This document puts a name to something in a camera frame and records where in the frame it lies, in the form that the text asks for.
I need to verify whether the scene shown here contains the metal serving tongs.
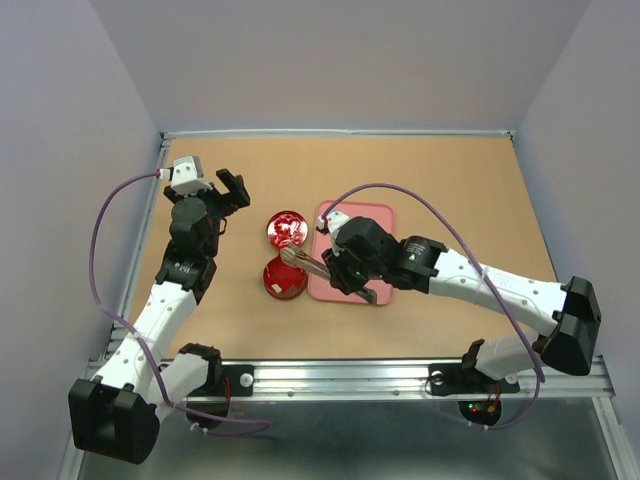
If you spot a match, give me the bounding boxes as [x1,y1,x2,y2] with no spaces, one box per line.
[279,244,377,305]

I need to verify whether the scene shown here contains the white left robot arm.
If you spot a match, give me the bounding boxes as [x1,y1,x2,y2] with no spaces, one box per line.
[68,158,250,464]

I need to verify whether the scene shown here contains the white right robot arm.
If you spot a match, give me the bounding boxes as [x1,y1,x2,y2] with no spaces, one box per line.
[316,211,602,390]

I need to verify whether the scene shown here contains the pink plastic tray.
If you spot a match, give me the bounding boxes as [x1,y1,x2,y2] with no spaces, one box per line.
[308,201,395,306]

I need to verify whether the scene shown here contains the red embossed tin lid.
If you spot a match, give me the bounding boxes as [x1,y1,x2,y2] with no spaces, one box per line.
[266,210,308,250]

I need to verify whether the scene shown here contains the red round tin box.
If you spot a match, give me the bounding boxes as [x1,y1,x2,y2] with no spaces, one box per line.
[262,257,308,300]

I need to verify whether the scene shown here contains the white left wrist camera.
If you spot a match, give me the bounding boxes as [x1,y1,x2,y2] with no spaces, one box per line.
[170,156,208,196]

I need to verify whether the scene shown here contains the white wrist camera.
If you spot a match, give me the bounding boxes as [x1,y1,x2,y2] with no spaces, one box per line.
[170,156,208,196]
[315,211,350,238]

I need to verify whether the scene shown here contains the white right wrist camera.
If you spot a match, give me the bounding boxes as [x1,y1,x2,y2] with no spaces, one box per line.
[315,211,350,238]

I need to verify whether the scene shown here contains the aluminium mounting rail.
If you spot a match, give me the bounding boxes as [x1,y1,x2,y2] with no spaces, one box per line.
[84,355,615,401]

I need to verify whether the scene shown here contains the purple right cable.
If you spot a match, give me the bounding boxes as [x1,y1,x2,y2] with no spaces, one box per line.
[314,182,545,432]

